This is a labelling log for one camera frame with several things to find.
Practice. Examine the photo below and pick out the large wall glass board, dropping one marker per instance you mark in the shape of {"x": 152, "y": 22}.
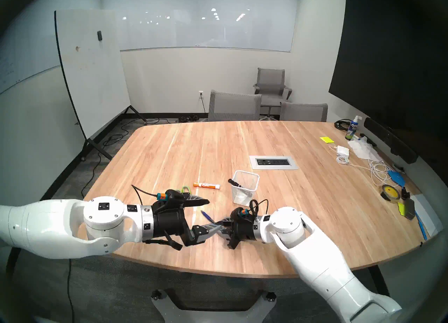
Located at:
{"x": 203, "y": 28}

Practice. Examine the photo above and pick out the yellow sticky note pad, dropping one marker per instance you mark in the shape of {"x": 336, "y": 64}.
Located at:
{"x": 326, "y": 139}

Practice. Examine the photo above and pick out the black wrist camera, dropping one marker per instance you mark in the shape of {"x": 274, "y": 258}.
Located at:
{"x": 239, "y": 212}
{"x": 174, "y": 196}

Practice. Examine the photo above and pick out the yellow black tape roll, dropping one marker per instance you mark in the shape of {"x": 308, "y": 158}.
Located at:
{"x": 389, "y": 190}

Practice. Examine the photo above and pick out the dark grey small box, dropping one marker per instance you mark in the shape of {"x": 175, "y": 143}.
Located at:
{"x": 409, "y": 207}

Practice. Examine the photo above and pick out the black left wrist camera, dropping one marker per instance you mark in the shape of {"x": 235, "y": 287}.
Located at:
{"x": 174, "y": 196}

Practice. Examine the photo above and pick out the large black wall screen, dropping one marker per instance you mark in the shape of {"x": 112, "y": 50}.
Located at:
{"x": 385, "y": 63}

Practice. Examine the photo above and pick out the blue flat object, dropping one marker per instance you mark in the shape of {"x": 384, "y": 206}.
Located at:
{"x": 397, "y": 178}

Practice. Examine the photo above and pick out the grey mesh office chair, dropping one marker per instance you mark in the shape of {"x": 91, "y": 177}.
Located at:
{"x": 234, "y": 107}
{"x": 304, "y": 112}

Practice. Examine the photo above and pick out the orange white Expo marker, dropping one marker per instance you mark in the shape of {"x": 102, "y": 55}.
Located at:
{"x": 206, "y": 186}

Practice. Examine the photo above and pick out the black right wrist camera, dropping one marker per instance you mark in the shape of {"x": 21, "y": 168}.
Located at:
{"x": 239, "y": 212}

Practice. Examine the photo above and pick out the grey office chair with armrests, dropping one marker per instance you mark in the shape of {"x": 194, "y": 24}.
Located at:
{"x": 270, "y": 81}

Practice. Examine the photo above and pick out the crumpled white tissue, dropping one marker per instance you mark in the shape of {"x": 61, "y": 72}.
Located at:
{"x": 362, "y": 149}

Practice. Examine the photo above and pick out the white paper sheet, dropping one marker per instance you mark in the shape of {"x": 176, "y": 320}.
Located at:
{"x": 428, "y": 214}

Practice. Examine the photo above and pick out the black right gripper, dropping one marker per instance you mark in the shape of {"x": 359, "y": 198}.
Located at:
{"x": 243, "y": 229}

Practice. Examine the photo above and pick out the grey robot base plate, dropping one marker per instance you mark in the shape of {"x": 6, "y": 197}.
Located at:
{"x": 213, "y": 315}

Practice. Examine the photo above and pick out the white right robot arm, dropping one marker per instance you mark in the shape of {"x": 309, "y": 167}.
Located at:
{"x": 315, "y": 256}

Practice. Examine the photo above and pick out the black permanent marker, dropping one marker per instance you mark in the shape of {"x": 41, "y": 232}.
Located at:
{"x": 233, "y": 182}

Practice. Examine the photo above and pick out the side wall glass board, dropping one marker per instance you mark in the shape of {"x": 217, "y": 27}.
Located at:
{"x": 17, "y": 63}

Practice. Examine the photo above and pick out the white power adapter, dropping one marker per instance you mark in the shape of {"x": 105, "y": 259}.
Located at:
{"x": 343, "y": 150}

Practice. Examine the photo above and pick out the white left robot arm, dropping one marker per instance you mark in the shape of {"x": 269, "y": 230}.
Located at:
{"x": 45, "y": 228}

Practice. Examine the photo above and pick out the small yellow note piece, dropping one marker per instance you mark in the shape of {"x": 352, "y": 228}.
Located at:
{"x": 401, "y": 208}

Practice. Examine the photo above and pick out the blue ballpoint pen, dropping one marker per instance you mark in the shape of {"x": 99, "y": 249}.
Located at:
{"x": 207, "y": 216}

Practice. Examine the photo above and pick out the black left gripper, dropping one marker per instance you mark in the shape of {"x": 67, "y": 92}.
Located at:
{"x": 169, "y": 221}

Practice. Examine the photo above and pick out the white mesh pen holder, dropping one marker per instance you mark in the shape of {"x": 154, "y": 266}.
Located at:
{"x": 245, "y": 198}

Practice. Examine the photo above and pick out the black video sound bar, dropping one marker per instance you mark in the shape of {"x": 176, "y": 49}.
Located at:
{"x": 388, "y": 138}

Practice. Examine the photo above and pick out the rolling whiteboard on stand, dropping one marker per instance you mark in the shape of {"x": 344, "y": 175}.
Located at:
{"x": 91, "y": 70}

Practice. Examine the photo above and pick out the grey table outlet panel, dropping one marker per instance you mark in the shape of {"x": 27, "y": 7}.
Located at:
{"x": 273, "y": 162}

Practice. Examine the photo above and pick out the Expo cleaner spray bottle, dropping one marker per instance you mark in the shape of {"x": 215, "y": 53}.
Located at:
{"x": 351, "y": 131}

